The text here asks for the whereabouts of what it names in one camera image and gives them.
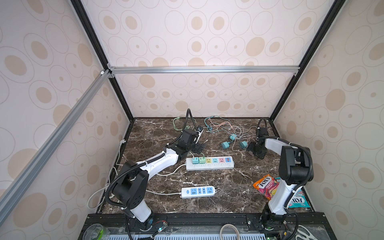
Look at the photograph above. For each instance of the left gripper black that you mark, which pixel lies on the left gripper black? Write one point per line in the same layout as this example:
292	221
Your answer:
196	149

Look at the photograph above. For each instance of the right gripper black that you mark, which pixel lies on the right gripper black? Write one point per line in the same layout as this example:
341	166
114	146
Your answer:
252	147

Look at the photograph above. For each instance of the green charger plug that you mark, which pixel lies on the green charger plug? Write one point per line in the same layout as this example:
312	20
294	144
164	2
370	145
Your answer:
202	160

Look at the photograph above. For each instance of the long white power strip pastel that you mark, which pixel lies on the long white power strip pastel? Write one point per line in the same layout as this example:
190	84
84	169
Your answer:
212	163

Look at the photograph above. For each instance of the short white power strip blue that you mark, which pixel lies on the short white power strip blue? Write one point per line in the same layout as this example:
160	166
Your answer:
198	192

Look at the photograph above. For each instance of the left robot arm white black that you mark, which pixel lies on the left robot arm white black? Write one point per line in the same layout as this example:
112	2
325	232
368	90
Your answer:
128	189

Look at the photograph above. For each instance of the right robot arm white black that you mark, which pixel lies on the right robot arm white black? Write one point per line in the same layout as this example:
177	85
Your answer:
296	169

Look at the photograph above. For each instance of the orange Fox's candy bag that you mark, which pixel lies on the orange Fox's candy bag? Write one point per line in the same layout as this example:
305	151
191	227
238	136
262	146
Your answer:
267	186

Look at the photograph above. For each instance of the green Fox's candy bag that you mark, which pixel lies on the green Fox's candy bag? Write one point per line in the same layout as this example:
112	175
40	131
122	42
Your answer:
300	199

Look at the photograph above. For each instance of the white scissors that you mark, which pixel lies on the white scissors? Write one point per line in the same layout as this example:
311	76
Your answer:
304	234

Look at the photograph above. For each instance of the clear plastic cup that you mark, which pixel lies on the clear plastic cup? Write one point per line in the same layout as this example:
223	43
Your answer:
96	232

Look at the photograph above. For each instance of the silver aluminium rail horizontal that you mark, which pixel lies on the silver aluminium rail horizontal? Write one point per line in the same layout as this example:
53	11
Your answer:
207	70

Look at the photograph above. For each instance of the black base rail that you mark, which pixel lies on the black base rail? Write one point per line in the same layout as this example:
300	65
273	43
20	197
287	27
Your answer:
250	221

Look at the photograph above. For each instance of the silver aluminium rail diagonal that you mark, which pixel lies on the silver aluminium rail diagonal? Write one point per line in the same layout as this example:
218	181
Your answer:
21	184

